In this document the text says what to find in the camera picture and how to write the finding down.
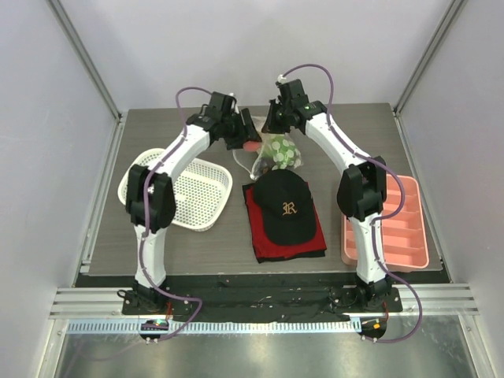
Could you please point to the left aluminium frame post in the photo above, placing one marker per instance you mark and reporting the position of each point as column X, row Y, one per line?
column 84, row 57

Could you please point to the black baseball cap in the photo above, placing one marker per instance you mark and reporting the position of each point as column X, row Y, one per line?
column 286, row 206

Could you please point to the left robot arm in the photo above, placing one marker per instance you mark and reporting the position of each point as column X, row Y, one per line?
column 150, row 200

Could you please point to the right aluminium frame post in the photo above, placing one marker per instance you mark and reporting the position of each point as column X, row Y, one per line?
column 441, row 31

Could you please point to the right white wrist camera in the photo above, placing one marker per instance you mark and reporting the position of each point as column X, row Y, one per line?
column 281, row 79

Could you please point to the pink divided organizer tray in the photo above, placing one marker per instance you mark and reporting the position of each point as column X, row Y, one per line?
column 404, row 239

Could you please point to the red folded cloth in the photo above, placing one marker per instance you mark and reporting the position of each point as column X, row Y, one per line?
column 266, row 250

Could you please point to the aluminium frame post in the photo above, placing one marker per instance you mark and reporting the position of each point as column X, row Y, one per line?
column 84, row 57
column 441, row 31

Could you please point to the fake red peach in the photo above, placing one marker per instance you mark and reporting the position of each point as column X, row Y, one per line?
column 251, row 146

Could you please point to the aluminium front rail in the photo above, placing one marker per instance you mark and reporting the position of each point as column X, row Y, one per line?
column 86, row 301

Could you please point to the white slotted cable duct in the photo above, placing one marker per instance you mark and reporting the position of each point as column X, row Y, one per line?
column 152, row 327

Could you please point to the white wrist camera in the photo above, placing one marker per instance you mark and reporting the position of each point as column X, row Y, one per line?
column 234, row 102
column 281, row 79

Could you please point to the clear zip top bag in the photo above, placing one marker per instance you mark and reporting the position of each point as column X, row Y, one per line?
column 259, row 167

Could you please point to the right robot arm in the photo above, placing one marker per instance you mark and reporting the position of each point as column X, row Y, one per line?
column 362, row 187

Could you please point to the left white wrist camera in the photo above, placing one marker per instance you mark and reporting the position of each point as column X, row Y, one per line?
column 234, row 102

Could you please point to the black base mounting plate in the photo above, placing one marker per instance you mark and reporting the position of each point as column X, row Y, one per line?
column 289, row 298

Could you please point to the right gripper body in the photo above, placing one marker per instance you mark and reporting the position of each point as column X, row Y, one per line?
column 273, row 120

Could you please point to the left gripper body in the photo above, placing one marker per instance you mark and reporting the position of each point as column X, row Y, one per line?
column 234, row 131

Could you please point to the white perforated plastic basket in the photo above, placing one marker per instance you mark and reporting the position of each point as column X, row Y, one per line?
column 201, row 193

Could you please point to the fake green cabbage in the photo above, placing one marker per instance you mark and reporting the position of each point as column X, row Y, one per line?
column 280, row 152

